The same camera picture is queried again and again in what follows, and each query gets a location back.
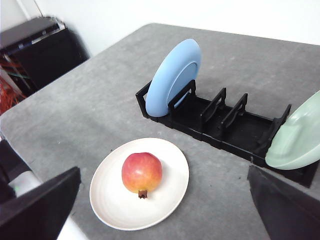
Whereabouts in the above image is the black shelf with cables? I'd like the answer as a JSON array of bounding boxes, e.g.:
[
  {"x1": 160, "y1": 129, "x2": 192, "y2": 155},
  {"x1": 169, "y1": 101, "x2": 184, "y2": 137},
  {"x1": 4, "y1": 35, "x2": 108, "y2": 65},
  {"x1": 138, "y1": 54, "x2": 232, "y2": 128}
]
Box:
[{"x1": 0, "y1": 17, "x2": 90, "y2": 113}]

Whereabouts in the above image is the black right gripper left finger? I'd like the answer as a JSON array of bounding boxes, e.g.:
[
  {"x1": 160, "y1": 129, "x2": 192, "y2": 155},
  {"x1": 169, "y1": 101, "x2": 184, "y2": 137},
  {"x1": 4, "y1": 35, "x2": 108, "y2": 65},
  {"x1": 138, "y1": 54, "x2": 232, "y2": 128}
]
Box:
[{"x1": 0, "y1": 166, "x2": 82, "y2": 240}]

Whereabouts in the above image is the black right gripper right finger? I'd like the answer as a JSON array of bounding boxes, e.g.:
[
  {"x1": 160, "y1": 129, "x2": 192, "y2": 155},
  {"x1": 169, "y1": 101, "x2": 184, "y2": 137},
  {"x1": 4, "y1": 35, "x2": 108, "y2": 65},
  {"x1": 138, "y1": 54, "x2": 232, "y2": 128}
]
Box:
[{"x1": 247, "y1": 165, "x2": 320, "y2": 240}]

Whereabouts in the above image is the white plate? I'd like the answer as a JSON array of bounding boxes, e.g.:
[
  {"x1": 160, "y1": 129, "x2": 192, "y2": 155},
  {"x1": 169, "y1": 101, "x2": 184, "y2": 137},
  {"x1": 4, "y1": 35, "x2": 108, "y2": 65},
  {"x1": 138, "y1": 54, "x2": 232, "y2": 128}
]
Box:
[{"x1": 89, "y1": 138, "x2": 189, "y2": 231}]

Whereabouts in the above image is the green plate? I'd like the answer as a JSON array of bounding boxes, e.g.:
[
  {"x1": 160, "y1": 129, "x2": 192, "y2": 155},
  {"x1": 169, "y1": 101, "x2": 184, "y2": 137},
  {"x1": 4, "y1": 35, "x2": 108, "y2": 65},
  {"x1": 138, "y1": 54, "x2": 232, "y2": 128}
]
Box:
[{"x1": 265, "y1": 90, "x2": 320, "y2": 170}]

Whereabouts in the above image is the black plastic plate rack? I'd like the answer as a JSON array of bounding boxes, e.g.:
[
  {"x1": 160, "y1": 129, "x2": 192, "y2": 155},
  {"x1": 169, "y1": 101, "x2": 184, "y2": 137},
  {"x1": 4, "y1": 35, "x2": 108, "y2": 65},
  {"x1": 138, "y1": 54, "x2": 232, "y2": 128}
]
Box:
[{"x1": 136, "y1": 80, "x2": 319, "y2": 188}]

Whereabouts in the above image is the blue plate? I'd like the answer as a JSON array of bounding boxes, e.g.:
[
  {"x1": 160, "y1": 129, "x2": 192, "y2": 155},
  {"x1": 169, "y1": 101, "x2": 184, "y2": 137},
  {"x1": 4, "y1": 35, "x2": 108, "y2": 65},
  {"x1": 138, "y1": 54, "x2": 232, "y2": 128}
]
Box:
[{"x1": 145, "y1": 38, "x2": 202, "y2": 117}]

